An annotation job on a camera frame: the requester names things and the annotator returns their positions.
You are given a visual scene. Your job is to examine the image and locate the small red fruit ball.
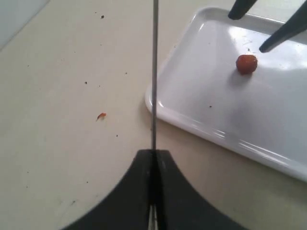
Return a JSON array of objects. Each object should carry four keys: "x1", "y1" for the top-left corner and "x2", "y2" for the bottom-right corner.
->
[{"x1": 236, "y1": 55, "x2": 258, "y2": 75}]

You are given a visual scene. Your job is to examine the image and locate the thin metal skewer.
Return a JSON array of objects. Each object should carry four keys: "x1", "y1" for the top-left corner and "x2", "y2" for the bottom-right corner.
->
[{"x1": 151, "y1": 0, "x2": 159, "y2": 230}]

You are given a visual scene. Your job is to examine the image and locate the white rectangular plastic tray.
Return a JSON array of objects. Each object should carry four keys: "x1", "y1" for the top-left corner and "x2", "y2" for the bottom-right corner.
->
[{"x1": 157, "y1": 7, "x2": 307, "y2": 181}]

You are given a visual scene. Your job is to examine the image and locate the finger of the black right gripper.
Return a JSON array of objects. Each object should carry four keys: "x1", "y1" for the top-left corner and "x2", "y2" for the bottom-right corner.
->
[
  {"x1": 259, "y1": 4, "x2": 307, "y2": 53},
  {"x1": 228, "y1": 0, "x2": 257, "y2": 20}
]

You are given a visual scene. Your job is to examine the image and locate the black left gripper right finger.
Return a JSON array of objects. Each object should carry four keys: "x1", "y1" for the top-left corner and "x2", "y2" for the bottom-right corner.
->
[{"x1": 153, "y1": 150, "x2": 245, "y2": 230}]

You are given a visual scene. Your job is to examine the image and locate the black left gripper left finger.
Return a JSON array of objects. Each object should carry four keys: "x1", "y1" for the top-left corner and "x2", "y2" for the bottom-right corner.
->
[{"x1": 65, "y1": 149, "x2": 153, "y2": 230}]

